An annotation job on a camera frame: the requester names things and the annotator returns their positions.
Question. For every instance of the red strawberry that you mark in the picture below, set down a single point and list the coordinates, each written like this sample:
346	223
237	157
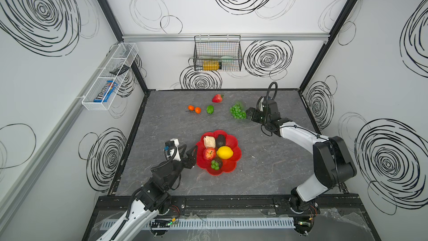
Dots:
218	98

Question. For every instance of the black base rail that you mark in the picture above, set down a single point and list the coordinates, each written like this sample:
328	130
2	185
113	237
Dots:
279	203

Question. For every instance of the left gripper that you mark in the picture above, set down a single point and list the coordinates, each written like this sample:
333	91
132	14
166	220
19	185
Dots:
187	159

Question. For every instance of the dark purple mangosteen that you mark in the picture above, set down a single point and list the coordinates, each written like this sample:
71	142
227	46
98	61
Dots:
216	164

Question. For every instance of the yellow sponge in basket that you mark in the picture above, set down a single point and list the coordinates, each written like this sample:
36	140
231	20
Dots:
210	65

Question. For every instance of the large yellow lemon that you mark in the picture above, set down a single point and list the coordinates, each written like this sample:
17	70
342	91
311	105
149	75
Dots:
225	153

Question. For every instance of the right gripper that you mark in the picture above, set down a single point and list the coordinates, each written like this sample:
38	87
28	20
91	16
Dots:
256	115

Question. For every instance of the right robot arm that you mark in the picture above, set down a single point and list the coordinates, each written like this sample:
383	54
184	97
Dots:
332	162

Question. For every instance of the white wire wall shelf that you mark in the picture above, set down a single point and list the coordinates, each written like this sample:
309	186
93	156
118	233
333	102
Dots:
120	54

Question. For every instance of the white slotted cable duct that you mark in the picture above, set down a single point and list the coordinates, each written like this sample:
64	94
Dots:
230	223

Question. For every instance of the aluminium wall rail left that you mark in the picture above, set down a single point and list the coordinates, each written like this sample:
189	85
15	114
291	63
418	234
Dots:
26	181

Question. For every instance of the blue candy packet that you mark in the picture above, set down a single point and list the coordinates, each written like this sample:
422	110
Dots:
106	91

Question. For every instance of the green lime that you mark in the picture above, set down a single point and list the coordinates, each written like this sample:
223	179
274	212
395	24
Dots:
210	109

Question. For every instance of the aluminium wall rail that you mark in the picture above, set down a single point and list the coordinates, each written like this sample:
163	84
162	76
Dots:
26	181
183	37

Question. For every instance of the black wire wall basket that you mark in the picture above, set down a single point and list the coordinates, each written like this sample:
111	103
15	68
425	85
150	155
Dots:
228	53

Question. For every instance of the green grape bunch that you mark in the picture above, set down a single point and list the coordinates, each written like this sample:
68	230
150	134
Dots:
237	111

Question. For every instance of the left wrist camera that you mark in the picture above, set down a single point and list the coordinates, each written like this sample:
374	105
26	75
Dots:
172	150

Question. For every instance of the dark avocado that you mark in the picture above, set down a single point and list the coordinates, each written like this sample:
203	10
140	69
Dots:
220	141

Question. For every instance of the red flower-shaped fruit bowl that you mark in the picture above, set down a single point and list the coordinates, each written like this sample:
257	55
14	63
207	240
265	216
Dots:
228	165

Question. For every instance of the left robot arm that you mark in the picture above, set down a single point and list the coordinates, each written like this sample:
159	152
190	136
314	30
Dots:
153	197

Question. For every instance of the red apple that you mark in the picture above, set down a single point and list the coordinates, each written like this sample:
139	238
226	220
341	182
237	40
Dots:
209	154

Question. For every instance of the black remote control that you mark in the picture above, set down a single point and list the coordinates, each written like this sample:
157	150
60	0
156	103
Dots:
120	70

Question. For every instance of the aluminium wall rail back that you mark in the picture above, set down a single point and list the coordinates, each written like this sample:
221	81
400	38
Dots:
183	37

